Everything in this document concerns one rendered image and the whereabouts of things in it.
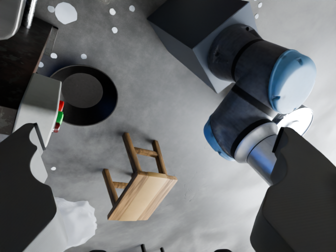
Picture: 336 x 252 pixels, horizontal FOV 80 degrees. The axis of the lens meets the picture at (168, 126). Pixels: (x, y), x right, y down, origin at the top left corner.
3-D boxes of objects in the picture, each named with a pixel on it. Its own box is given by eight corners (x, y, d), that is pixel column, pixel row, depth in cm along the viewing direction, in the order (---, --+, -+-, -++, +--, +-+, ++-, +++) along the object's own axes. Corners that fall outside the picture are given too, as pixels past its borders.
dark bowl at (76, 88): (125, 74, 96) (128, 80, 91) (102, 124, 108) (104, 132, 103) (56, 46, 80) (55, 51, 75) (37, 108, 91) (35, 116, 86)
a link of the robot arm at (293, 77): (284, 54, 51) (336, 75, 41) (248, 99, 55) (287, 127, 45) (258, 29, 44) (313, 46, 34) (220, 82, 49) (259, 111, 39)
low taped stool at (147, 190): (134, 176, 141) (147, 221, 116) (100, 172, 128) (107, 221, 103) (158, 139, 129) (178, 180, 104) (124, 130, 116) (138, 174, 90)
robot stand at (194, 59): (198, 26, 95) (265, 56, 62) (168, 51, 97) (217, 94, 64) (179, -11, 83) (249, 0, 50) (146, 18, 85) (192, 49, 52)
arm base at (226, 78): (260, 56, 61) (285, 68, 53) (219, 88, 63) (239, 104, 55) (246, 10, 51) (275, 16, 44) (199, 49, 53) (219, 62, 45)
